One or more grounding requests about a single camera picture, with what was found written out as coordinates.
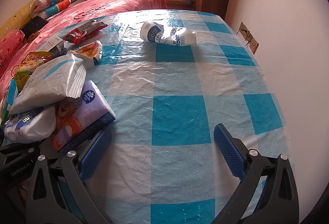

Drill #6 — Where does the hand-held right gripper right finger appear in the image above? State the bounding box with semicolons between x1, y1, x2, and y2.
213;123;300;224

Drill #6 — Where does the purple tissue pack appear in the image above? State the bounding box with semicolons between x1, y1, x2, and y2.
51;80;116;151

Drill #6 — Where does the small white grey carton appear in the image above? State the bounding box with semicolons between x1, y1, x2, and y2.
42;35;70;56

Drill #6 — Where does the pink heart print bed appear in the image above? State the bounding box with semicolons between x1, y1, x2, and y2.
0;0;167;101

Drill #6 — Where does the large white blue-print bag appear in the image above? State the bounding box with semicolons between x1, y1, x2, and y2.
9;53;88;114

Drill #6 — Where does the light blue white packet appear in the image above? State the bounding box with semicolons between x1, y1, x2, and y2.
0;79;18;127

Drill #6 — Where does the yellow orange snack packet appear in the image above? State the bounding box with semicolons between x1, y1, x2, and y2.
67;40;103;68

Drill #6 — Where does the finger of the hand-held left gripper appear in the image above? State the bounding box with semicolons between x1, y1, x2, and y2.
59;111;117;155

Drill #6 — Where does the pink heart pillow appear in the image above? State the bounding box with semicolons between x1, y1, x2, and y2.
0;30;25;70

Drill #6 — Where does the yellow green noodle packet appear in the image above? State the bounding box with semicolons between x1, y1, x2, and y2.
14;52;53;88

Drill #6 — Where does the red snack wrapper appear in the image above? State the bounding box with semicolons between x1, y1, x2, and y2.
62;21;108;44

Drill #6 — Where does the white plastic packet blue print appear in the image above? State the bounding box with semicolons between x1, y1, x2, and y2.
4;106;56;144

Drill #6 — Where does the black bag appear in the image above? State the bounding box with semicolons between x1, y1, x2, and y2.
22;17;48;37

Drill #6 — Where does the yellow headboard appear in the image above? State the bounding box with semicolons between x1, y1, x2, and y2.
0;0;53;40

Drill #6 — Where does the blue white checkered tablecloth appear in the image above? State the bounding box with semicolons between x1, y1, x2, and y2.
51;8;296;224

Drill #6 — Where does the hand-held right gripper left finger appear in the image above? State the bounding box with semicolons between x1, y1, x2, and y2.
24;126;114;224

